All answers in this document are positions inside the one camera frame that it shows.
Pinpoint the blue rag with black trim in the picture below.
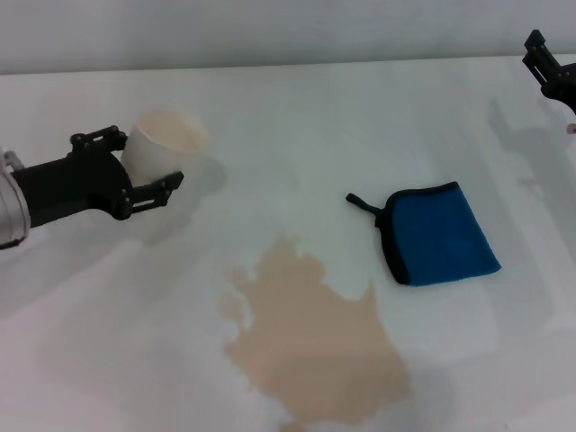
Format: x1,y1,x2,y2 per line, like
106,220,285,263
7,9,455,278
345,181,503,288

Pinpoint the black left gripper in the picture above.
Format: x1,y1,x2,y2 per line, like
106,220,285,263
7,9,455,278
13,125,185,230

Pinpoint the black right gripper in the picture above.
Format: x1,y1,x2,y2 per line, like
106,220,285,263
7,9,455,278
522,29,576,113

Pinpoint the brown liquid spill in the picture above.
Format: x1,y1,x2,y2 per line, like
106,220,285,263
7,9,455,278
219,233,413,432

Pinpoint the white paper cup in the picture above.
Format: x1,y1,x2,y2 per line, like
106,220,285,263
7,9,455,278
120,111,211,188

